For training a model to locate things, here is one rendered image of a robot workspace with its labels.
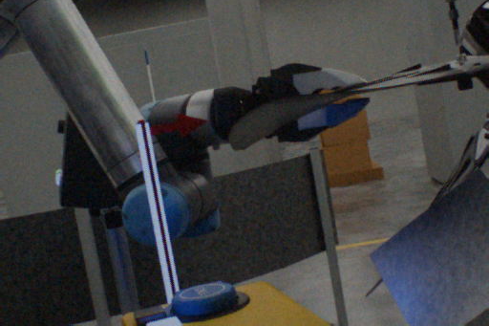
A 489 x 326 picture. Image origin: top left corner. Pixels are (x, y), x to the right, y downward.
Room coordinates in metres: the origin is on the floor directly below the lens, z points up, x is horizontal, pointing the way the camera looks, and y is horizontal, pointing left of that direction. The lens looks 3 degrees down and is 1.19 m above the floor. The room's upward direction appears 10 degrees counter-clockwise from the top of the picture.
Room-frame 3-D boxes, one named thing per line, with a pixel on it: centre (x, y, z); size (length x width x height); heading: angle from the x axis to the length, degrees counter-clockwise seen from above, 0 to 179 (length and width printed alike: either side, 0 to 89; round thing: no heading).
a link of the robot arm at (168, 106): (1.00, 0.09, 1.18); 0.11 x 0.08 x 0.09; 51
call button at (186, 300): (0.43, 0.04, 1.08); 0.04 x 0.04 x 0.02
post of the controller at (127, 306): (1.18, 0.24, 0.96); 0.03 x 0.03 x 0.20; 15
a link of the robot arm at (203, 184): (0.98, 0.09, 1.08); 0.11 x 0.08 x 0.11; 169
